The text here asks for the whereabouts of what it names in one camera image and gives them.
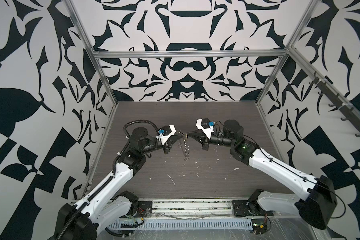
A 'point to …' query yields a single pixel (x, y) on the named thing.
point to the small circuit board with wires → (260, 226)
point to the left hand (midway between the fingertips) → (181, 130)
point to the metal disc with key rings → (186, 147)
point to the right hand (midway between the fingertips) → (190, 132)
